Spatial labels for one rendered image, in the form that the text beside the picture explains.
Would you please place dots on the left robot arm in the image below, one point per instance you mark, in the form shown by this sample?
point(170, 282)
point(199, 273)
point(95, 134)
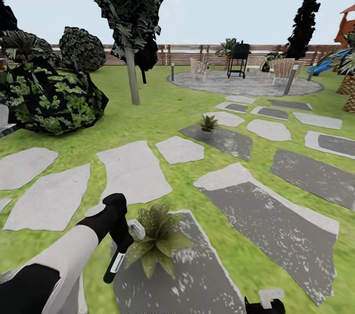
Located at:
point(43, 284)

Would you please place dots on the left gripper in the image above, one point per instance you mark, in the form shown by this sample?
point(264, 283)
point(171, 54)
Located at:
point(122, 237)

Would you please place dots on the garden chair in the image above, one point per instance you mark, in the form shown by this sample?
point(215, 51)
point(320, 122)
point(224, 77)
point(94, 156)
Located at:
point(283, 71)
point(255, 63)
point(198, 67)
point(280, 61)

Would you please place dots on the insectifuge atomizer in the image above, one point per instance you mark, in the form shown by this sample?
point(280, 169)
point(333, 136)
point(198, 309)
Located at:
point(113, 267)

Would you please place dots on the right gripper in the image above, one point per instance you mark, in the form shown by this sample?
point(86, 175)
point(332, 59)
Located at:
point(256, 308)

